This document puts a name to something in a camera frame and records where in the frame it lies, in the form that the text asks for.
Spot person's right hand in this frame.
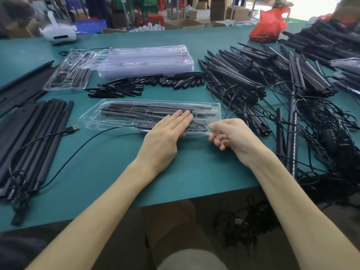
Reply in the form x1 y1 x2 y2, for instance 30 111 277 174
208 118 271 168

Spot person's left hand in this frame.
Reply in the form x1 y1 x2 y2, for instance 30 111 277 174
136 110 194 173

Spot clear plastic tray with parts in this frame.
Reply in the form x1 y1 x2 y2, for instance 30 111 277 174
78 98 223 136

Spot person's right forearm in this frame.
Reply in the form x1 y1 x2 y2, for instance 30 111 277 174
247 149 360 270

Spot person's left forearm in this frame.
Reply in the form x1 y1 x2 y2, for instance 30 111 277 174
27 160 166 270

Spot pile of short black tubes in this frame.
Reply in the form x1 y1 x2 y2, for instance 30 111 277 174
85 72 207 99

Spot stack of clear plastic trays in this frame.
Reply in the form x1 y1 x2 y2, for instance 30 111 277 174
96 44 195 80

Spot pile of black light bars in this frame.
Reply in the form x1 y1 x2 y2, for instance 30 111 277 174
198 18 360 138

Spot open cardboard box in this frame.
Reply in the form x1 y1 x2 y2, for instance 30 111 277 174
164 19 206 30

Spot clear blister tray with rods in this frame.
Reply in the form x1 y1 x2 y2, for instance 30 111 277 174
43 49 97 91

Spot red plastic bag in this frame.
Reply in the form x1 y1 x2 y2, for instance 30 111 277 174
249 8 291 44

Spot person's legs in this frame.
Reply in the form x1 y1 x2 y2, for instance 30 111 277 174
0 199 228 270

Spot green plastic crate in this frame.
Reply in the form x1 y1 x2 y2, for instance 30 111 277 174
132 0 158 13

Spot blue plastic crate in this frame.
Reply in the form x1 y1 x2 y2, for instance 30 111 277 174
74 19 108 35

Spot white headset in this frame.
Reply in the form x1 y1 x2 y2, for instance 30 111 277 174
38 10 78 45

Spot stack of long black strips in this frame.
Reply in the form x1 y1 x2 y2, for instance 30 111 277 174
0 100 74 226

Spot long black flat rails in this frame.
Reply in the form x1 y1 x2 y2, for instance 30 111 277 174
0 60 55 116

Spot black cables under table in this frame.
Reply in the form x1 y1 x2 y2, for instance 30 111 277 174
212 195 279 248

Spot tangle of black cables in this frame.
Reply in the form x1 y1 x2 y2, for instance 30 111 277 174
207 81 360 206

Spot black usb cable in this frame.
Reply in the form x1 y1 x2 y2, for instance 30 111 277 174
6 125 124 211

